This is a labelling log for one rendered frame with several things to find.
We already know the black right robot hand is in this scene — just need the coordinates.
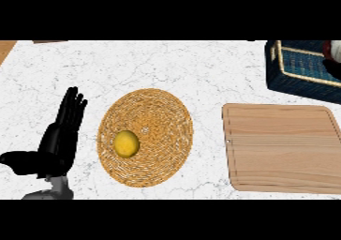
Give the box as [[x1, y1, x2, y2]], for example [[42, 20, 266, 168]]
[[322, 57, 341, 83]]

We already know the thin brown wooden strip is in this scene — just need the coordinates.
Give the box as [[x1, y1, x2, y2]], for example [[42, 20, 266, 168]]
[[33, 39, 69, 44]]

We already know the round woven straw placemat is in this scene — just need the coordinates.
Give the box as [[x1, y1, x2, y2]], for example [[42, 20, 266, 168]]
[[97, 87, 195, 188]]

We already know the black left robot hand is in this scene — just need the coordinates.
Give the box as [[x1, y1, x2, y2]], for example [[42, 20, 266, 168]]
[[0, 86, 89, 180]]

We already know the brown wooden panel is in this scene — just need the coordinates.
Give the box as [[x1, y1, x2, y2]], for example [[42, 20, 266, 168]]
[[0, 39, 18, 75]]

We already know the dark blue wicker basket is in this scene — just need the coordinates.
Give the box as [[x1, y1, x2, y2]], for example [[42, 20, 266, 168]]
[[263, 39, 341, 106]]

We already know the wooden cutting board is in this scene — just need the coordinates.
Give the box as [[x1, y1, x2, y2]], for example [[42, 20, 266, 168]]
[[222, 102, 341, 196]]

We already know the yellow lemon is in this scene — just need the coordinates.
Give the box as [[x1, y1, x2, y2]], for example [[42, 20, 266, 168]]
[[113, 129, 142, 159]]

